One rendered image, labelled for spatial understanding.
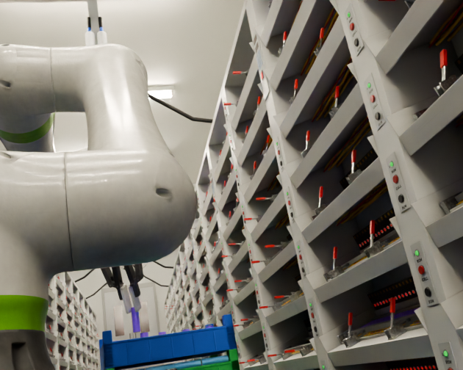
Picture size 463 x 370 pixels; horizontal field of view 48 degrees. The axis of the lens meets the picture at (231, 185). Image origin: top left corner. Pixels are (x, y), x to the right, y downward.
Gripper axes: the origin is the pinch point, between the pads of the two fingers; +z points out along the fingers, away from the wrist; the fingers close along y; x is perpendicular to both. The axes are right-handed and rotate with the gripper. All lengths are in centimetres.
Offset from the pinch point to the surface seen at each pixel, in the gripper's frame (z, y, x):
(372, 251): 1, 62, 2
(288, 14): -72, 56, 71
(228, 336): 11.3, 24.8, -8.7
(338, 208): -8, 57, 18
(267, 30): -68, 47, 70
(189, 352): 11.2, 16.4, -14.0
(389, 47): -44, 74, -10
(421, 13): -47, 79, -21
